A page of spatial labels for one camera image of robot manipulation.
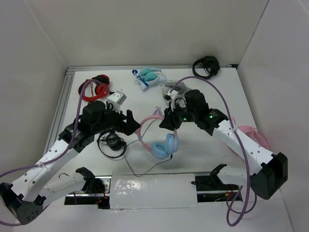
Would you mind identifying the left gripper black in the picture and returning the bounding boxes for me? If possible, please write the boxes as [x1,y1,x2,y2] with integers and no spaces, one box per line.
[93,102,140,135]

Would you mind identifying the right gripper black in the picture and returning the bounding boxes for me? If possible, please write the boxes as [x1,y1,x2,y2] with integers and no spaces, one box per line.
[159,101,198,131]

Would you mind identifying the blue pink cat-ear headphones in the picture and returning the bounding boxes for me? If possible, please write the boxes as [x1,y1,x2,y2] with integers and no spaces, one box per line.
[135,107,179,160]

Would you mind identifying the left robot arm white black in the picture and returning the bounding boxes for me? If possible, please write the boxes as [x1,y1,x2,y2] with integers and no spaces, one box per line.
[0,101,140,225]

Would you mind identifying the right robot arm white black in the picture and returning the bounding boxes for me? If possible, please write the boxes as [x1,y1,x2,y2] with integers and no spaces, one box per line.
[159,89,288,200]

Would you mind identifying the small black on-ear headphones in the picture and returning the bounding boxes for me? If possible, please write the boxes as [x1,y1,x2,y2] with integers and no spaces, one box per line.
[96,129,173,177]

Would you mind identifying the grey white headphones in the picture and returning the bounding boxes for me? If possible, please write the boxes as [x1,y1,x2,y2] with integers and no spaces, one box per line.
[162,81,191,107]

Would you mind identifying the red black headphones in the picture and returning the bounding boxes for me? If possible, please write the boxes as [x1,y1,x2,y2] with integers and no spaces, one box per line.
[83,74,111,102]

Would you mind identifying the teal white headphones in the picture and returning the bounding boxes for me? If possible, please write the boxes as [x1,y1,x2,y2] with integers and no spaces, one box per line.
[131,68,167,91]

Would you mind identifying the black headphones far corner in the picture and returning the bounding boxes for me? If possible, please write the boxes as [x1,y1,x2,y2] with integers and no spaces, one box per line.
[192,56,221,80]

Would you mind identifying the white taped cover plate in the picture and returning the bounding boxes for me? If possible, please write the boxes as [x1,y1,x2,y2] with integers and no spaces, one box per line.
[110,174,198,209]

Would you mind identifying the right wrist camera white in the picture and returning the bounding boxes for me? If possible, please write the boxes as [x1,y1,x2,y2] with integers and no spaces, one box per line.
[164,90,185,111]

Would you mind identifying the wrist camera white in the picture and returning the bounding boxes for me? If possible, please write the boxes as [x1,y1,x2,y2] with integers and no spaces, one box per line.
[164,90,185,111]
[107,91,126,113]

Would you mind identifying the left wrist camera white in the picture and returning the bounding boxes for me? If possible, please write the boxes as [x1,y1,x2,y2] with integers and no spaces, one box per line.
[107,91,126,113]

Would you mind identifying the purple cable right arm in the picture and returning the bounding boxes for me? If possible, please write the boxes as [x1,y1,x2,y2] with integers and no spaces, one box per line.
[169,76,257,227]

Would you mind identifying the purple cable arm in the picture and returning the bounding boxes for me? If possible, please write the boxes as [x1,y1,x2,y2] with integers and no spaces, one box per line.
[0,81,107,227]
[169,76,257,227]

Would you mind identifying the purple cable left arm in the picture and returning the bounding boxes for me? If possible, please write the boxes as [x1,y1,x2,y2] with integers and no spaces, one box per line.
[0,81,107,227]

